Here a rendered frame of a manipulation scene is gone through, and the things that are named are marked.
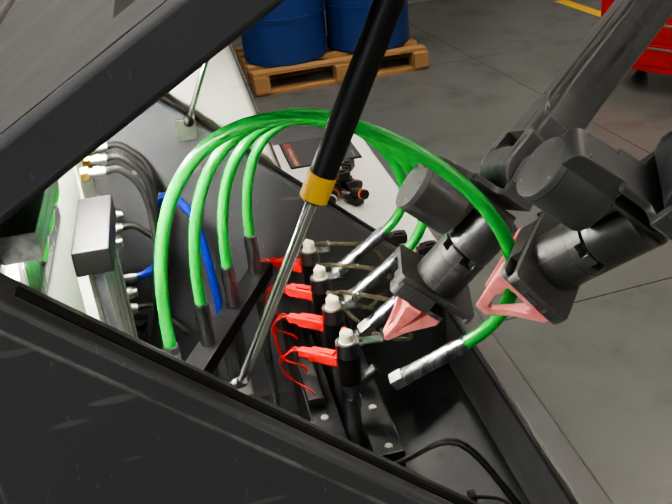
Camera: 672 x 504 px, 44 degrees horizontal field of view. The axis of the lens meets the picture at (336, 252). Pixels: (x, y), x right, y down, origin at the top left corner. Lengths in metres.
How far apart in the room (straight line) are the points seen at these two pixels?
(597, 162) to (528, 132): 0.24
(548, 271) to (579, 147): 0.14
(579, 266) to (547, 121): 0.22
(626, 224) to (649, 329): 2.35
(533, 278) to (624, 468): 1.77
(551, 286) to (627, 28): 0.34
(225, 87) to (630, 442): 1.75
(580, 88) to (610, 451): 1.71
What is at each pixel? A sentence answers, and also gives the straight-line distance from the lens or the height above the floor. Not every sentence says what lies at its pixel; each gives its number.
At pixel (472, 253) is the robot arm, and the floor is 1.24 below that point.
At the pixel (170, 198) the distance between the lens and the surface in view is 0.86.
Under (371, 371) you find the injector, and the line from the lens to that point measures 1.02.
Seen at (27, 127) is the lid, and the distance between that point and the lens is 0.47.
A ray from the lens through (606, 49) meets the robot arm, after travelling 0.98.
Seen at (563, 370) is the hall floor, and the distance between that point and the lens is 2.83.
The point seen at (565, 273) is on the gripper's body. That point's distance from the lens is 0.77.
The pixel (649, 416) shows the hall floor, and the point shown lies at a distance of 2.69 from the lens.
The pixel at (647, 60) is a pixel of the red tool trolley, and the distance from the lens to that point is 5.24.
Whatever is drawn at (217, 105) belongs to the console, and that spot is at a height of 1.31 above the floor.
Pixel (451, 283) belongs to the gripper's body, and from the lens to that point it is 0.93.
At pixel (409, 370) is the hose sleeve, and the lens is 0.90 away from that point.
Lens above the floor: 1.68
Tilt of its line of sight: 28 degrees down
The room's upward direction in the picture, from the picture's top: 6 degrees counter-clockwise
